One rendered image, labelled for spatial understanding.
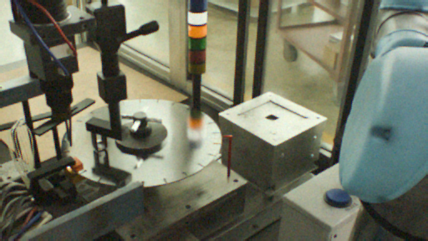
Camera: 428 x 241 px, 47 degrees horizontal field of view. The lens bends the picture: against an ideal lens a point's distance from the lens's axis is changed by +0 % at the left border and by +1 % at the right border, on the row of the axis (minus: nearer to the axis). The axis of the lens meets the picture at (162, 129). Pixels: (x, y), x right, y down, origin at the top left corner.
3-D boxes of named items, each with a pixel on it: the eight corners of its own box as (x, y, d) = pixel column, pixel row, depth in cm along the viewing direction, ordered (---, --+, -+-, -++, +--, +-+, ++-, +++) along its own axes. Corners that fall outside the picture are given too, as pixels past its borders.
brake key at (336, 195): (333, 193, 93) (335, 185, 92) (352, 204, 90) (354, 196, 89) (320, 202, 91) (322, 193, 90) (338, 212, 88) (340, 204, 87)
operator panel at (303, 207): (358, 197, 113) (370, 143, 105) (402, 223, 106) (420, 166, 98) (275, 252, 99) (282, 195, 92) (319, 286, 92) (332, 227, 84)
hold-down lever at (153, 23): (141, 27, 86) (140, 11, 85) (162, 36, 82) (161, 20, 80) (103, 38, 82) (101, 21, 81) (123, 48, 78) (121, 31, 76)
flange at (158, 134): (178, 140, 99) (178, 130, 98) (131, 158, 94) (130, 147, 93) (150, 118, 107) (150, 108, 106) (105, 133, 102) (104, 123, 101)
